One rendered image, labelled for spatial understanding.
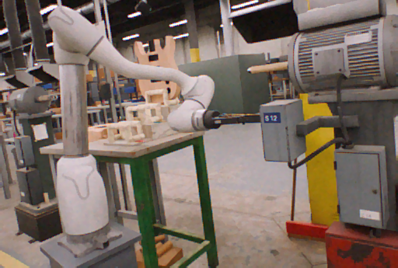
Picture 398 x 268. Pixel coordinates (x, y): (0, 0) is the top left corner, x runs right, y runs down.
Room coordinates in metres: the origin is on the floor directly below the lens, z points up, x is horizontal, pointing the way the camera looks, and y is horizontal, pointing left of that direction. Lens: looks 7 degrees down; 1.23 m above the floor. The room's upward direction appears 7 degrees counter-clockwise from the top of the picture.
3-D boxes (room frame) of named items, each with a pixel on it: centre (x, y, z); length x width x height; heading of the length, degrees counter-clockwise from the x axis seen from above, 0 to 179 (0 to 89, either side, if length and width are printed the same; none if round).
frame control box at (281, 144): (1.12, -0.36, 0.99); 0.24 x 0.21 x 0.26; 51
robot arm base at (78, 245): (1.12, 0.44, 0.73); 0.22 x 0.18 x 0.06; 43
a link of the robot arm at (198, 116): (1.31, -0.02, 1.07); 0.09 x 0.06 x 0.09; 141
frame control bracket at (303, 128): (1.16, -0.40, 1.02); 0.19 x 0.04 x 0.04; 141
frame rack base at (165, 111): (2.07, 0.23, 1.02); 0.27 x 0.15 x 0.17; 51
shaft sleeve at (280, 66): (1.45, -0.34, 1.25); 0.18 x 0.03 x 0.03; 51
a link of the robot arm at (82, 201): (1.14, 0.46, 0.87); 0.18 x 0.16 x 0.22; 26
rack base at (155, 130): (1.95, 0.33, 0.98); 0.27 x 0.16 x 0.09; 51
